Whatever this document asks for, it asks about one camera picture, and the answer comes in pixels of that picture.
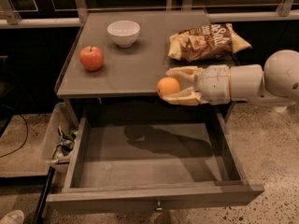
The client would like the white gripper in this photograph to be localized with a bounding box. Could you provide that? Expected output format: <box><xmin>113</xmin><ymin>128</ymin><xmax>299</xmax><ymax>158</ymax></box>
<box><xmin>162</xmin><ymin>64</ymin><xmax>230</xmax><ymax>105</ymax></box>

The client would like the orange fruit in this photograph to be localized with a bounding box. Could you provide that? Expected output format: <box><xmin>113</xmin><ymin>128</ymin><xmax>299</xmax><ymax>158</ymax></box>
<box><xmin>157</xmin><ymin>77</ymin><xmax>181</xmax><ymax>97</ymax></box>

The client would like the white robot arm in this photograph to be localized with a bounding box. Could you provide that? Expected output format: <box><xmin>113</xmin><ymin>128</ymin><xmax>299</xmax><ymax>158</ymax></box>
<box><xmin>161</xmin><ymin>49</ymin><xmax>299</xmax><ymax>110</ymax></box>

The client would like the grey cabinet with top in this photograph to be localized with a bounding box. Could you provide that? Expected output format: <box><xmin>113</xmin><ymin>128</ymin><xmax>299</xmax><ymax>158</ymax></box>
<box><xmin>53</xmin><ymin>9</ymin><xmax>252</xmax><ymax>126</ymax></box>

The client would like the open grey top drawer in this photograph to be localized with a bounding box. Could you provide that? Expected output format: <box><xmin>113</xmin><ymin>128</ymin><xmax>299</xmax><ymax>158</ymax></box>
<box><xmin>47</xmin><ymin>113</ymin><xmax>264</xmax><ymax>215</ymax></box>

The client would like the brown chip bag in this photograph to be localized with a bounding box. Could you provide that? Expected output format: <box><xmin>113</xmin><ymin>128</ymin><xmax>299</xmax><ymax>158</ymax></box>
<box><xmin>168</xmin><ymin>23</ymin><xmax>251</xmax><ymax>63</ymax></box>

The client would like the white bowl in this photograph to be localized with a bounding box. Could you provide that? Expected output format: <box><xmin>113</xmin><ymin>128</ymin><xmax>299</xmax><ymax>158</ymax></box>
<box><xmin>107</xmin><ymin>21</ymin><xmax>140</xmax><ymax>48</ymax></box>

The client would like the red apple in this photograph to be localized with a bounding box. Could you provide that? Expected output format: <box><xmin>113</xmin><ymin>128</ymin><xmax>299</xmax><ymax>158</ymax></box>
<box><xmin>79</xmin><ymin>46</ymin><xmax>104</xmax><ymax>71</ymax></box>

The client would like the white shoe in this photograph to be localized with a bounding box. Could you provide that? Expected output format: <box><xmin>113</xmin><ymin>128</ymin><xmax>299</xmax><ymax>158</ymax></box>
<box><xmin>0</xmin><ymin>210</ymin><xmax>24</xmax><ymax>224</ymax></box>

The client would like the metal railing frame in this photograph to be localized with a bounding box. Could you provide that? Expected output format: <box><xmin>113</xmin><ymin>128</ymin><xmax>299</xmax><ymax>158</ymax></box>
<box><xmin>0</xmin><ymin>0</ymin><xmax>299</xmax><ymax>28</ymax></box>

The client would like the drawer handle knob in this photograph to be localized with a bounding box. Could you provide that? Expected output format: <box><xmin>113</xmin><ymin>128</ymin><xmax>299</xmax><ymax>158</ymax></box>
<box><xmin>154</xmin><ymin>201</ymin><xmax>164</xmax><ymax>213</ymax></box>

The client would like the black cable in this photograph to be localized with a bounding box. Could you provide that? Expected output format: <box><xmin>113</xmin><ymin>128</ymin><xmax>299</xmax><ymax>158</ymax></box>
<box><xmin>0</xmin><ymin>105</ymin><xmax>30</xmax><ymax>159</ymax></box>

